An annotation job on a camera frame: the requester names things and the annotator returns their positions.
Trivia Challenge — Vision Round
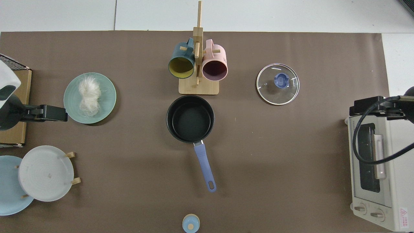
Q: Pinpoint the glass lid with blue knob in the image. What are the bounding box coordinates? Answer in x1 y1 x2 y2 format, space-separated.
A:
256 63 300 106

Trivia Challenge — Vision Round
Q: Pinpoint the wooden plate rack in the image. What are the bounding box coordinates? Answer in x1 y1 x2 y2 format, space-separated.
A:
15 151 82 199

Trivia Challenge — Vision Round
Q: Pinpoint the pale green plate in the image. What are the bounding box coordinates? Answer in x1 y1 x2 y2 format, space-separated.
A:
63 72 117 125

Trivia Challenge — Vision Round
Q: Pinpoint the grey plate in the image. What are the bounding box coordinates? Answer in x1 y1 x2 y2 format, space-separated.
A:
18 145 75 203

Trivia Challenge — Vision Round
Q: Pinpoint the light blue plate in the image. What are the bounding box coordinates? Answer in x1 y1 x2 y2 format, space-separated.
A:
0 155 35 216

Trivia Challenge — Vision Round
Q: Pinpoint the pale toaster oven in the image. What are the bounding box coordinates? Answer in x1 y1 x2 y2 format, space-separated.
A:
344 108 414 232

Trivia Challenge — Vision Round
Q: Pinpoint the brown table cloth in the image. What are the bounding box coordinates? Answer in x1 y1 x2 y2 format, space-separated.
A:
0 31 390 233

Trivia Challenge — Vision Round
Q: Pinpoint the dark teal cup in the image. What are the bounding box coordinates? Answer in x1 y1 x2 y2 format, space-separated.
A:
168 38 196 79

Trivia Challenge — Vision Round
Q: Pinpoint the wooden cup stand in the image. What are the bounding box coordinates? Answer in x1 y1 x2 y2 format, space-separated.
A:
179 1 220 95

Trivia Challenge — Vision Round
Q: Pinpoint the pink ribbed cup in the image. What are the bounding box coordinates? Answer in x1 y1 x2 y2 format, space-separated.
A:
202 39 229 82

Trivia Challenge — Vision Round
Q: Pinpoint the small blue round thing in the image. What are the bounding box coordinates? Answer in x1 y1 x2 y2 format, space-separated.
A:
182 214 201 233

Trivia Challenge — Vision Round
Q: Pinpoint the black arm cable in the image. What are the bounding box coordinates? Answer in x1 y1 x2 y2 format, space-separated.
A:
352 95 414 166

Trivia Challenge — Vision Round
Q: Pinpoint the wire basket with wooden floor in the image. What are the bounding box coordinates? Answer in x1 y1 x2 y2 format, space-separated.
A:
0 53 33 149

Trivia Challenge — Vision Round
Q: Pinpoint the black pot with blue handle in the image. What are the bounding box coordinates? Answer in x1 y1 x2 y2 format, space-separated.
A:
166 95 217 193

